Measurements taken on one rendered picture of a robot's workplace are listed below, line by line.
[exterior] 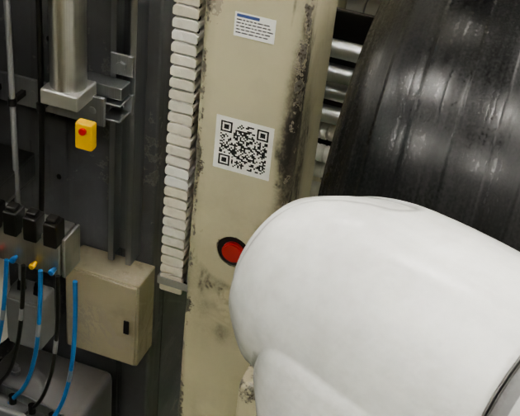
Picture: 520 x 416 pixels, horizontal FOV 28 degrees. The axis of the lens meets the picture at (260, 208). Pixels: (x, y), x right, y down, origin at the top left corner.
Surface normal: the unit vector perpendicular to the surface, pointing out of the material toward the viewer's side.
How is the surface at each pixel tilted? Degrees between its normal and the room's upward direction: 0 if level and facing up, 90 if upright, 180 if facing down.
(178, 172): 90
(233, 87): 90
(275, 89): 90
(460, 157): 53
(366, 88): 58
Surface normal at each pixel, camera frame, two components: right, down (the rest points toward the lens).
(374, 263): -0.33, -0.63
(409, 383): -0.58, -0.08
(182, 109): -0.34, 0.50
